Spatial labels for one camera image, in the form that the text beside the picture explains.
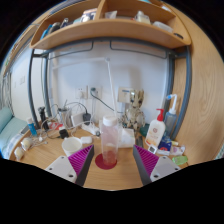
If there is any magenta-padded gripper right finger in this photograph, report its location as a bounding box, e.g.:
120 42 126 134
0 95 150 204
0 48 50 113
132 144 182 187

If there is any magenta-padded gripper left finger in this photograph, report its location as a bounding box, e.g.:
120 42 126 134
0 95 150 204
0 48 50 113
44 143 96 187

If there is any clear bottle with white cap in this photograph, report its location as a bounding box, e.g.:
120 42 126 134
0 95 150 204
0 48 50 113
100 114 120 167

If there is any small white clock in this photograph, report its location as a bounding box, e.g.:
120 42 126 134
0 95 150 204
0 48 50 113
147 144 158 155

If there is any white paper cup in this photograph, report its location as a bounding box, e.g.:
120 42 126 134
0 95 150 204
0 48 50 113
61 136 83 158

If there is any flat round red coaster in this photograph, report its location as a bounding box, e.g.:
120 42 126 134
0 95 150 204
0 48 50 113
94 152 118 170

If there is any small blue box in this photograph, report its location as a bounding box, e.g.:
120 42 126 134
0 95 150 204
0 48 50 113
158 135 173 152

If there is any white flat packet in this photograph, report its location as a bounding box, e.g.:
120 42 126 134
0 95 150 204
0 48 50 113
169 144 186 157

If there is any white pump bottle red top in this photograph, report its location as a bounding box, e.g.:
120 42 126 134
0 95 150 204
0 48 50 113
145 108 167 148

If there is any white tissue box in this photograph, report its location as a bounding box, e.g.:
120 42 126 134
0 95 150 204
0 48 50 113
117 128 137 149

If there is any small green bottle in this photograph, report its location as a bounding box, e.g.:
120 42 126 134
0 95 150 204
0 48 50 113
172 155 189 166

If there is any black charger block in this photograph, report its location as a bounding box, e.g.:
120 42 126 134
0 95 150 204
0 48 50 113
58 128 70 140

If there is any white power strip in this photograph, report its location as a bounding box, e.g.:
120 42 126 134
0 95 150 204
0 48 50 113
81 122 102 137

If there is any white charger block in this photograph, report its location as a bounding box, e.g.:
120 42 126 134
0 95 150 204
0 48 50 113
69 112 85 127

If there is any red white packet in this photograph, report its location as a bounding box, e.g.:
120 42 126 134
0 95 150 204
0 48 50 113
48 121 64 132

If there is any black plug adapter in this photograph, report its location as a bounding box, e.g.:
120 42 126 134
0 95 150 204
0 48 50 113
82 112 92 123

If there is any silver metal mug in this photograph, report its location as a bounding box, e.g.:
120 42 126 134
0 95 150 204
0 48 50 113
57 106 71 126

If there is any beige robot figurine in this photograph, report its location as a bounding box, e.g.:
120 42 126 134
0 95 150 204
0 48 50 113
123 89 147 131

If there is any white oval gadget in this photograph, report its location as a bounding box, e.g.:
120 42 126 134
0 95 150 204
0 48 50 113
20 137 33 151
13 146 26 161

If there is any black electric shaver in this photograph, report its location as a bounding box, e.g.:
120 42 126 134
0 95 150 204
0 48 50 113
37 106 50 131

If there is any blue tube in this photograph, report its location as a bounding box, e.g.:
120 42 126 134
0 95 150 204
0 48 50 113
26 117 38 137

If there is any teal bed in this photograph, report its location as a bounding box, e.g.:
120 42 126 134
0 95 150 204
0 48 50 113
0 106 29 159

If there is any white desk lamp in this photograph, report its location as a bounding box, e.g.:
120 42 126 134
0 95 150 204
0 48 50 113
51 56 118 118

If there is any wooden shelf unit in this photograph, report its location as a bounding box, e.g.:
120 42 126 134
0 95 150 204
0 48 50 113
29 0 193 51

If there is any black wall plug cable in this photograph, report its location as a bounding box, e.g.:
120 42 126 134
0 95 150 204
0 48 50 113
89 88 116 113

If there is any white wall network box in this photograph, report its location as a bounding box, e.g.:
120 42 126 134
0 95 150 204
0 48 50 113
117 87 135 104

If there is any white wall socket with plug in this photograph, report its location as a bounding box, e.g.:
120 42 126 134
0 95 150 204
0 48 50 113
88 85 103 100

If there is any grey metal desk frame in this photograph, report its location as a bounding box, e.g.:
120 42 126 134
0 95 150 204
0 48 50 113
27 36 194 141

